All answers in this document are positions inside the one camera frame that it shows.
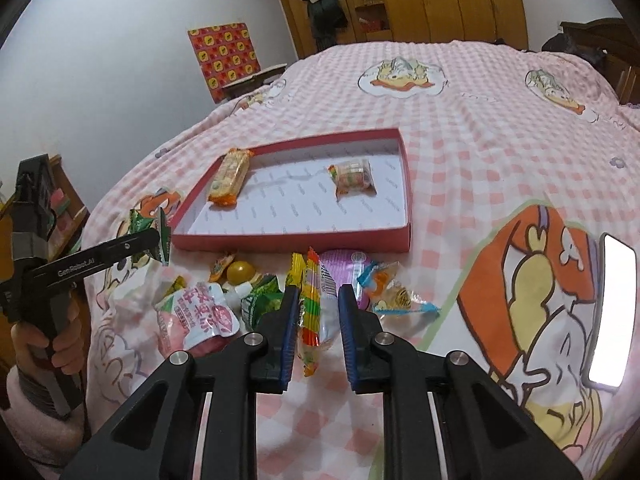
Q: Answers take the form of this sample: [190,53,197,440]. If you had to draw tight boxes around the pink checked cartoon bedspread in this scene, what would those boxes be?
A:
[84,41,639,479]

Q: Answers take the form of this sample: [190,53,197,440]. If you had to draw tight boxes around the clear blue-edged candy bag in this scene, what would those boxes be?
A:
[357,261,439,315]

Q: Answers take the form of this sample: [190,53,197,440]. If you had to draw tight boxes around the green leafy snack packet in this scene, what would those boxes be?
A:
[241,274,283,330]

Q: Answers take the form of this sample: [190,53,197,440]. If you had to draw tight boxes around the clear colourful candy packet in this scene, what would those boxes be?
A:
[328,158,376,200]

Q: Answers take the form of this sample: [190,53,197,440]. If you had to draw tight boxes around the pink white snack pouch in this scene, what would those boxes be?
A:
[154,283,240,358]

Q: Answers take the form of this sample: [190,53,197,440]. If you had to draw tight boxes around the purple jelly cup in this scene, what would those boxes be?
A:
[320,249,371,310]

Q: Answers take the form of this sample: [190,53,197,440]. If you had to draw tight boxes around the dark clothes hanging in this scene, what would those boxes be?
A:
[300,0,348,52]

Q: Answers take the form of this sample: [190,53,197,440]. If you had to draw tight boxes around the dark wooden headboard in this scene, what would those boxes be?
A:
[541,18,640,106]

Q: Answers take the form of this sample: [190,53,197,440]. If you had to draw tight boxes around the wooden bedside shelf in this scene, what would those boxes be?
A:
[1,155,76,376]

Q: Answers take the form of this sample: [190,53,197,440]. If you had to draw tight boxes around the red shallow cardboard box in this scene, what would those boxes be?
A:
[170,129,412,254]

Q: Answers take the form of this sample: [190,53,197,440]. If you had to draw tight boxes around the rainbow striped candy stick packet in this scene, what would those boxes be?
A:
[285,247,340,377]

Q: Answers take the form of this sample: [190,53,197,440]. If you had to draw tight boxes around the pink fuzzy sleeve forearm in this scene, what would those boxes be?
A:
[1,365,91,479]

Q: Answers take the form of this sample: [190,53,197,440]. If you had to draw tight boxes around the yellow round capsule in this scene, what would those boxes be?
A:
[226,260,256,286]

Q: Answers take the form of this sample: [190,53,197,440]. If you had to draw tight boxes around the left hand on gripper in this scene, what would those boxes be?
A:
[11,300,85,378]

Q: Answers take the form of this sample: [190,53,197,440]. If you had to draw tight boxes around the small wooden stool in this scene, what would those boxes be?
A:
[222,63,288,100]

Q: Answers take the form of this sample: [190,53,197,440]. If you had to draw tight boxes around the orange wafer bar packet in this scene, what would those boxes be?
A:
[207,148,254,207]

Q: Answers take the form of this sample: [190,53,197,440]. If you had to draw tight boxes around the red yellow patterned board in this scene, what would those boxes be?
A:
[188,23,260,104]

